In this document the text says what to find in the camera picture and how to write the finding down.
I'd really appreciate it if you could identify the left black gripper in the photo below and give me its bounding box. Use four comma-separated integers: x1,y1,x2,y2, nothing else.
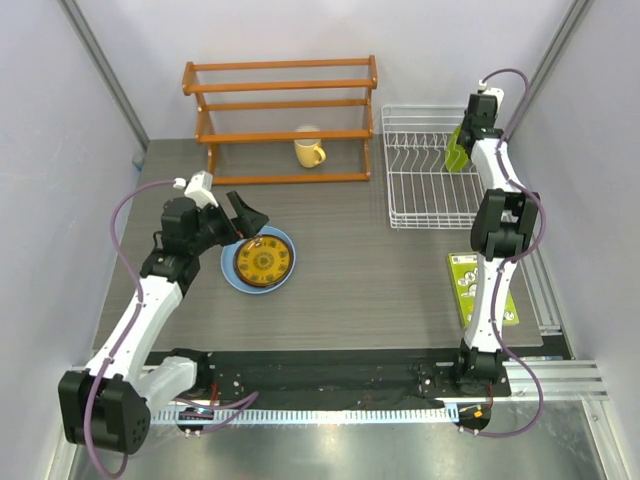
188,192,267,255

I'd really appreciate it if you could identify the green plate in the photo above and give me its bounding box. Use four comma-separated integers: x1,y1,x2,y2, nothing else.
445,125,469,173

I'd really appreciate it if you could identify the brown yellow plate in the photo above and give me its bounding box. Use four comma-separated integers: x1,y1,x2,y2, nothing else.
232,234,295,290

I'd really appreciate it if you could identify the blue plate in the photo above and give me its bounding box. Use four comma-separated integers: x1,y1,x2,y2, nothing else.
220,226,296,295

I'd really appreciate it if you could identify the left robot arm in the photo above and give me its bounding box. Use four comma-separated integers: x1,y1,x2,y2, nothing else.
58,191,269,455

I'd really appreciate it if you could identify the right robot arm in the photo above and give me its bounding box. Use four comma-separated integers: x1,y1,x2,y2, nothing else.
451,87,539,395

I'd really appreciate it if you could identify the orange wooden shelf rack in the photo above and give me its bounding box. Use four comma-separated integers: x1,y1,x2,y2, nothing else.
181,55,378,186

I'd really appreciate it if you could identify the yellow ceramic mug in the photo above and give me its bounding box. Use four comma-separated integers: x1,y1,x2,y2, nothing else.
294,139,327,169

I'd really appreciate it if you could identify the green booklet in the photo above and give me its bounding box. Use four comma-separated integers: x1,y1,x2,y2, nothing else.
445,252,521,330

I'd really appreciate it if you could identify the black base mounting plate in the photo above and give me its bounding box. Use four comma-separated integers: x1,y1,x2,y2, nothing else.
154,348,512,412

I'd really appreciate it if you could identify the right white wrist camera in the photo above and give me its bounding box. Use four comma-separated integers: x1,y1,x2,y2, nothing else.
477,80,504,109

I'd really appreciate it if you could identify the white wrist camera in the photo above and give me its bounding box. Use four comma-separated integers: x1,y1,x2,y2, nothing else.
477,80,504,109
172,170,218,209

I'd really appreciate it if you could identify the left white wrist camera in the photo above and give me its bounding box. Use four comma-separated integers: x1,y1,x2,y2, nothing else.
172,170,218,209

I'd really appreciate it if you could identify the white wire dish rack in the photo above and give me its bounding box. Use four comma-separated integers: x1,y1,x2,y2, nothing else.
381,105,484,230

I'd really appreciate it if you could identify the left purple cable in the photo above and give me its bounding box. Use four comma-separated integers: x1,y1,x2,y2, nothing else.
82,178,260,479

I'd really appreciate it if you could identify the white slotted cable duct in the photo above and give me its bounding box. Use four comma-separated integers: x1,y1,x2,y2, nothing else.
150,404,459,427

